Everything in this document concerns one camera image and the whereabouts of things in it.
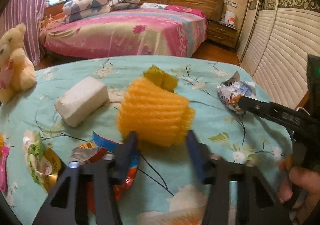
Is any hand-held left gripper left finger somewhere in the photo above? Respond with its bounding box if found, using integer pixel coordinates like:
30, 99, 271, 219
32, 130, 139, 225

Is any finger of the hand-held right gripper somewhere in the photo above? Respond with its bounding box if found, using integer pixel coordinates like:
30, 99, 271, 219
237, 95, 276, 118

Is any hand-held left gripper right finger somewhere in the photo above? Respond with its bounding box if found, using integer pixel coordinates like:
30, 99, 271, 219
185, 130, 293, 225

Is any cartoon print foil wrapper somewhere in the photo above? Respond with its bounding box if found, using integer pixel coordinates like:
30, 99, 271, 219
217, 71, 257, 115

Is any red blue snack wrapper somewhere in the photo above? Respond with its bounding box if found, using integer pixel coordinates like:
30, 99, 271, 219
69, 131, 142, 200

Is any large orange foam net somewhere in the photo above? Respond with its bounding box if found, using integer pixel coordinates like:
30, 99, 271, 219
117, 76, 196, 148

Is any white foam block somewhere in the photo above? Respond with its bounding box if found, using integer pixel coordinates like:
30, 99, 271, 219
54, 76, 109, 127

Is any person's right hand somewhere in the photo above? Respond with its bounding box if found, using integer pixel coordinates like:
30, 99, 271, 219
277, 156, 320, 215

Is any teal floral blanket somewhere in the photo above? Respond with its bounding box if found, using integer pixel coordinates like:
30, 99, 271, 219
0, 55, 295, 225

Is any cream louvered wardrobe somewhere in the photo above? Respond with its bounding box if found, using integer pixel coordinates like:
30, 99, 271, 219
236, 0, 320, 113

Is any wooden nightstand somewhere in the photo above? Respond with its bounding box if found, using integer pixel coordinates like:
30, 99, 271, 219
206, 19, 238, 49

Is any green yellow snack wrapper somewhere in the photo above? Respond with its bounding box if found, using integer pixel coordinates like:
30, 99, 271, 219
22, 130, 63, 193

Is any pink floral pillow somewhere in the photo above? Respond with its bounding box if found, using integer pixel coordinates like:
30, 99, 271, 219
164, 4, 207, 18

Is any bed with pink floral sheet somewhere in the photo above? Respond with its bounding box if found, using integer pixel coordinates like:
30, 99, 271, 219
44, 9, 208, 59

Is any pink plastic toy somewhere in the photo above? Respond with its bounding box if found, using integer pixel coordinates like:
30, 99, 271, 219
0, 145, 9, 193

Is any cream teddy bear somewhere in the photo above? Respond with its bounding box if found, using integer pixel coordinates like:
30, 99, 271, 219
0, 24, 38, 104

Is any white blue pillow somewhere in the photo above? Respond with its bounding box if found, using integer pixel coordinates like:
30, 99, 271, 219
140, 2, 170, 11

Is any grey white folded quilt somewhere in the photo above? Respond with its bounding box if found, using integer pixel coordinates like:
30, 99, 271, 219
108, 0, 140, 10

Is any wide pink curtain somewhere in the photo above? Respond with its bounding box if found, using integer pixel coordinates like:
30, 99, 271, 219
0, 0, 50, 65

